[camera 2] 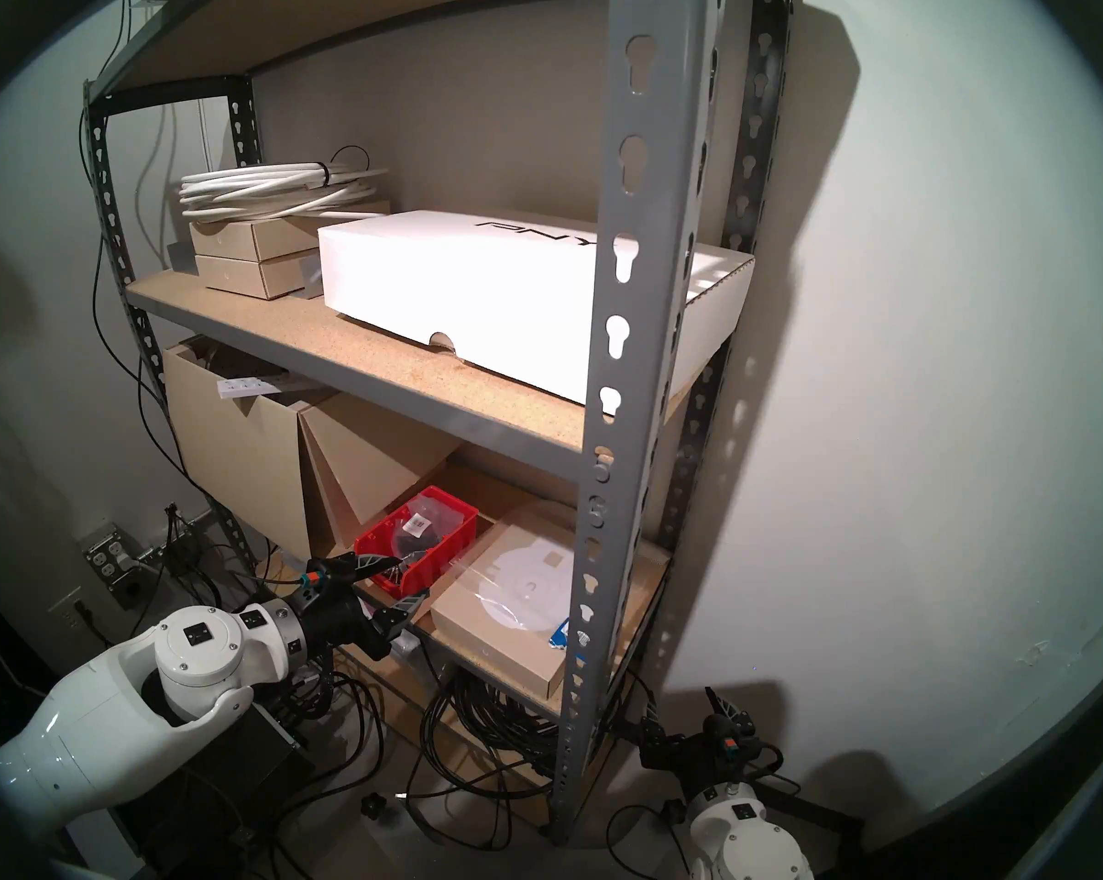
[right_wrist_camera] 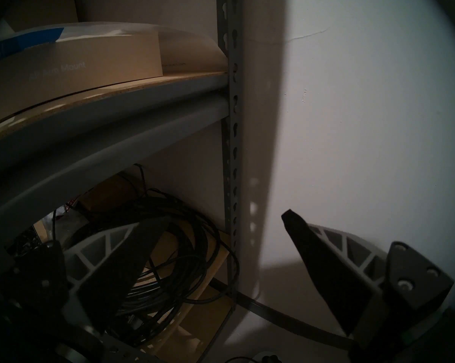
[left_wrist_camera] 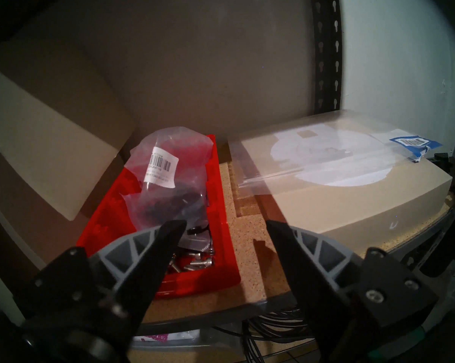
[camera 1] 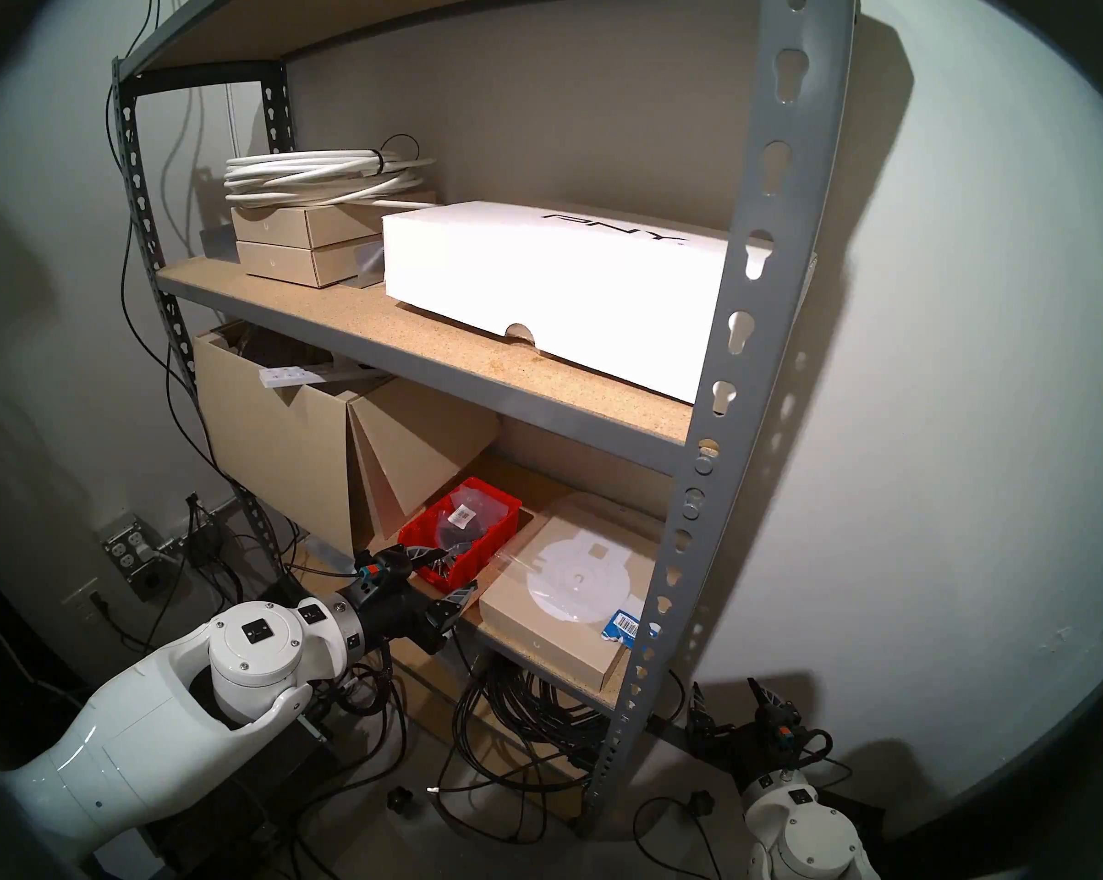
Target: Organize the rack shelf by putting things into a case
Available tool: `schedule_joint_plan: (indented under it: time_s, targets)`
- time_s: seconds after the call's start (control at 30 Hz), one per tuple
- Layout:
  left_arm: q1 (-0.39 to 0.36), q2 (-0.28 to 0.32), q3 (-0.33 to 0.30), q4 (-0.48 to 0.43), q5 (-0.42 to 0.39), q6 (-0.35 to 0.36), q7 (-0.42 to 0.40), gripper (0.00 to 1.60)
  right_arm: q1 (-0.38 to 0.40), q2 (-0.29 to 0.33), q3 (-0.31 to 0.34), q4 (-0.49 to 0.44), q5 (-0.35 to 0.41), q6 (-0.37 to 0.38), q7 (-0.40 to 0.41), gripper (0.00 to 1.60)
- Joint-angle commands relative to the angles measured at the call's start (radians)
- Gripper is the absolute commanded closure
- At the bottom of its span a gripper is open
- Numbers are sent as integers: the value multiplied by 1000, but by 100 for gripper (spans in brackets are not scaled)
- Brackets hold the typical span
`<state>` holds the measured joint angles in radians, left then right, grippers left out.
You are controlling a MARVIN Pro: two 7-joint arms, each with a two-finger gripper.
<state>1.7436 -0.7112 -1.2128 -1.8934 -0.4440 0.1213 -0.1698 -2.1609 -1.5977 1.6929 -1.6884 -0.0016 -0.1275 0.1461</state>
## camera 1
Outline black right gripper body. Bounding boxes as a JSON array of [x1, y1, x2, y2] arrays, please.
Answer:
[[693, 709, 832, 787]]

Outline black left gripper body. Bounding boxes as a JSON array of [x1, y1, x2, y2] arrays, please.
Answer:
[[336, 548, 451, 655]]

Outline clear bag of black parts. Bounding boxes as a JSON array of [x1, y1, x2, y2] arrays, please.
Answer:
[[428, 486, 508, 558]]

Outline red plastic bin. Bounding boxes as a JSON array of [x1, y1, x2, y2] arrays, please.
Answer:
[[397, 477, 523, 595]]

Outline black equipment case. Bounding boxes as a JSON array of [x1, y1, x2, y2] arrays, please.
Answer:
[[139, 713, 337, 880]]

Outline grey metal rack shelf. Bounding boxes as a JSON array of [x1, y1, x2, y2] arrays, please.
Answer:
[[111, 0, 859, 838]]

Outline cardboard box with open flap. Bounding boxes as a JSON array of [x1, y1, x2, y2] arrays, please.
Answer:
[[345, 379, 502, 545]]

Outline large open cardboard box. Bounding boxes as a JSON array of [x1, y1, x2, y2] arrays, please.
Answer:
[[192, 324, 392, 549]]

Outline white PNY cardboard box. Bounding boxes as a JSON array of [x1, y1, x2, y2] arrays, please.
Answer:
[[382, 200, 818, 404]]

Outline small brown cardboard box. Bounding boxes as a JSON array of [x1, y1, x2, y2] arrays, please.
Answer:
[[230, 191, 438, 249], [236, 235, 385, 289]]

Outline black floor cable tangle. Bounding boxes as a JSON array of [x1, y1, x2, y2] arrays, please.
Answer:
[[295, 649, 410, 787]]

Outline flat brown AP mount box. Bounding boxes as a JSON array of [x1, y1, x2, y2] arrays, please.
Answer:
[[478, 495, 667, 694]]

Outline black cable coil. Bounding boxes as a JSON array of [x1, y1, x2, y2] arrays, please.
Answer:
[[450, 658, 630, 801]]

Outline metal wall outlet box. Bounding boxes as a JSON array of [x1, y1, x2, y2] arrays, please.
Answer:
[[100, 513, 172, 602]]

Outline white coiled cable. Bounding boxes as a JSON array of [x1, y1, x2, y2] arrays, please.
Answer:
[[223, 136, 438, 210]]

